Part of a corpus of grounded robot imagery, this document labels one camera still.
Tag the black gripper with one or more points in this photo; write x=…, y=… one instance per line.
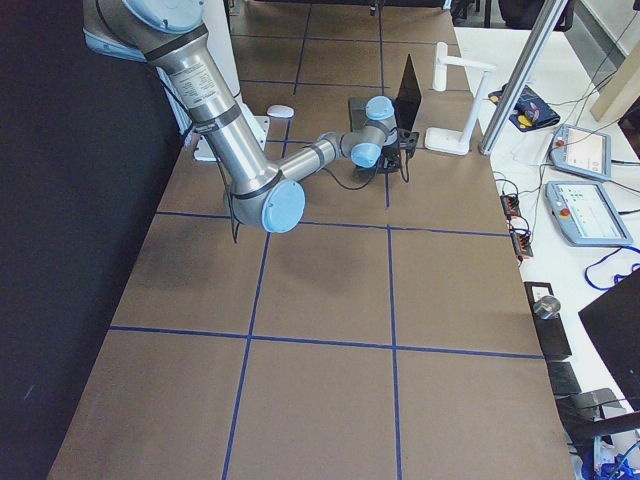
x=391, y=160

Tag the dark grey laptop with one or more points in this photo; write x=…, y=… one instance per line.
x=406, y=103

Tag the white computer mouse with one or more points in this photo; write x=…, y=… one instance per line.
x=280, y=111

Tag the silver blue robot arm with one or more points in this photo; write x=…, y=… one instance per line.
x=175, y=36

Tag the white desk lamp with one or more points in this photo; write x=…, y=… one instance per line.
x=449, y=118

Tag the black orange usb hub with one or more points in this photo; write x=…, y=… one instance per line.
x=510, y=205
x=521, y=242

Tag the space pattern pencil pouch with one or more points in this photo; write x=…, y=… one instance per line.
x=531, y=112

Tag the far teach pendant tablet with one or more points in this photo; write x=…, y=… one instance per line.
x=581, y=152

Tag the teach pendant tablet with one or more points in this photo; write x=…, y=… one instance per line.
x=585, y=214
x=581, y=152

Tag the near teach pendant tablet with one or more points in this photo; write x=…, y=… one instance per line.
x=585, y=214

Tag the metal cylinder weight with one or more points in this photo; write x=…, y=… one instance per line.
x=546, y=307

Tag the black monitor corner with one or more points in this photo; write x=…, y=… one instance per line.
x=612, y=324

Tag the white mounting base plate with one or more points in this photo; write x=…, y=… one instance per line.
x=259, y=126

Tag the white camera pole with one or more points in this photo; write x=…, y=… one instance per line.
x=219, y=44

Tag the aluminium frame post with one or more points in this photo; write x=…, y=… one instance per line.
x=543, y=27

